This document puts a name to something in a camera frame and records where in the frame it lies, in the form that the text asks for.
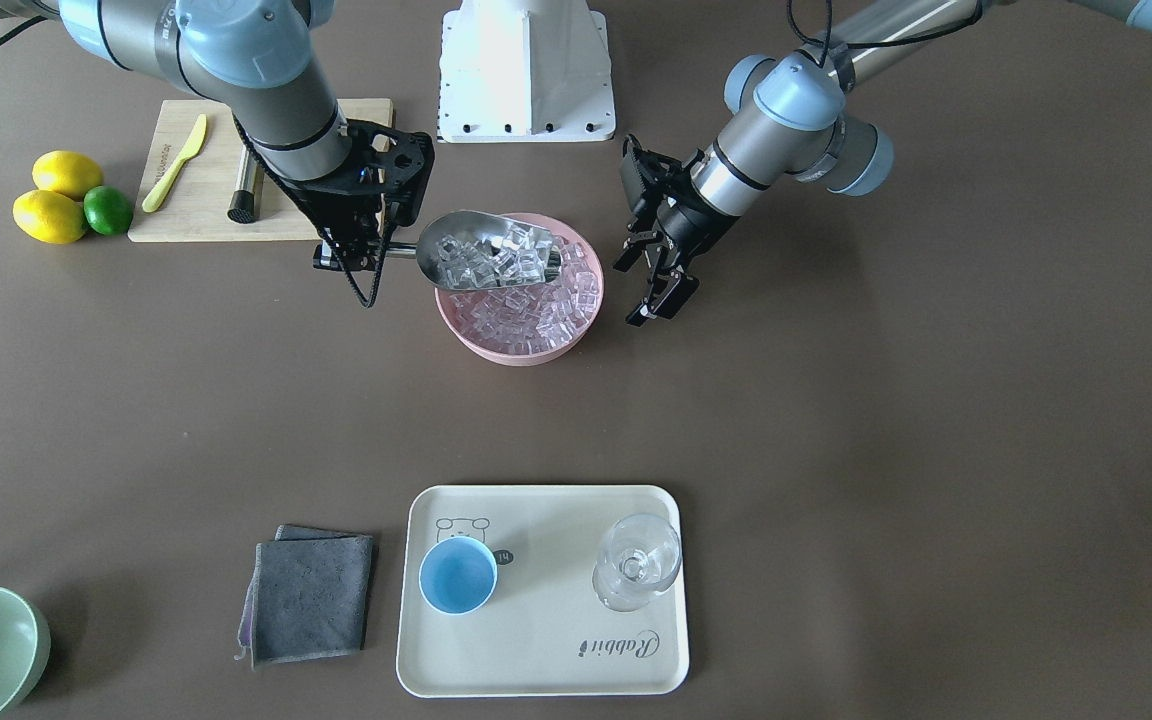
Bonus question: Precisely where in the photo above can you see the pink bowl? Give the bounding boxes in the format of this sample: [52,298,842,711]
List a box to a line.
[435,212,605,367]

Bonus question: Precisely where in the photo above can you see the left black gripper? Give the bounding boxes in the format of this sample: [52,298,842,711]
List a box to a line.
[613,135,736,327]

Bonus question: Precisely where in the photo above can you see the steel muddler black tip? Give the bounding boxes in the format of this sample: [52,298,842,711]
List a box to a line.
[227,150,265,223]

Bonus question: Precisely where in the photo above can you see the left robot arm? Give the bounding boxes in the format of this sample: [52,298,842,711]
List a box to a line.
[613,1,995,327]

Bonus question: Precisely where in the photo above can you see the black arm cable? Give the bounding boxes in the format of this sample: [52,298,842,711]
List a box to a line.
[232,115,387,309]

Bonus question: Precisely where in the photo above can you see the yellow lemon lower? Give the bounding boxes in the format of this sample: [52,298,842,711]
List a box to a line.
[12,190,88,245]

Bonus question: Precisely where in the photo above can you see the yellow lemon upper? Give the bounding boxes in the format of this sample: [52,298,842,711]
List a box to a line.
[31,150,105,202]

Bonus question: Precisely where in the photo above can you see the cream serving tray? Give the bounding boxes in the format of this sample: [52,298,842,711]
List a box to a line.
[396,484,690,698]

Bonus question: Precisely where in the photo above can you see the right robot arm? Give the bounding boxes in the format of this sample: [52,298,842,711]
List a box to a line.
[0,1,434,273]

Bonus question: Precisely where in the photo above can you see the green lime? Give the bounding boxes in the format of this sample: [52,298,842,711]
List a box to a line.
[82,184,134,236]

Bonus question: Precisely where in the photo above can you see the bamboo cutting board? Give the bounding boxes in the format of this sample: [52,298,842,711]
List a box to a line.
[128,97,395,243]

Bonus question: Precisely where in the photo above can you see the grey folded cloth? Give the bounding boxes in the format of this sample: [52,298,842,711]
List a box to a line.
[236,524,378,667]

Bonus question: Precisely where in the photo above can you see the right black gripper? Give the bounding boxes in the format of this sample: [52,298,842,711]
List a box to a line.
[282,120,435,272]

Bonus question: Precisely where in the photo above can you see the pile of clear ice cubes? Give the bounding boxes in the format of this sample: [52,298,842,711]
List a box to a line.
[449,240,602,356]

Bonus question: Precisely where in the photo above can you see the ice cubes in scoop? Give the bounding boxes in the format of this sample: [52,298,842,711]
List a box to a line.
[431,220,563,291]

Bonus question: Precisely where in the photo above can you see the yellow lemon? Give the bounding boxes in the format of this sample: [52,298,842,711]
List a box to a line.
[12,190,88,245]
[31,150,105,202]

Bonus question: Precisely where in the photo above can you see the clear wine glass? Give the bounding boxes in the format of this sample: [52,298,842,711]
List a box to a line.
[591,511,682,612]

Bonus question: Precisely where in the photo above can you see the blue plastic cup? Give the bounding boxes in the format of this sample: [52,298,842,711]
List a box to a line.
[419,536,499,615]

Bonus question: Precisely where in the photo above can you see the yellow plastic knife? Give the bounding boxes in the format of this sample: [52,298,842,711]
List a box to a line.
[141,114,209,213]

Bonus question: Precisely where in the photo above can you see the steel ice scoop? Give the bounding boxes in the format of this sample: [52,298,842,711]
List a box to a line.
[385,210,563,291]

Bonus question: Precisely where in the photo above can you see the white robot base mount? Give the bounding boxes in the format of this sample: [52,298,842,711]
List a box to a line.
[435,1,617,143]

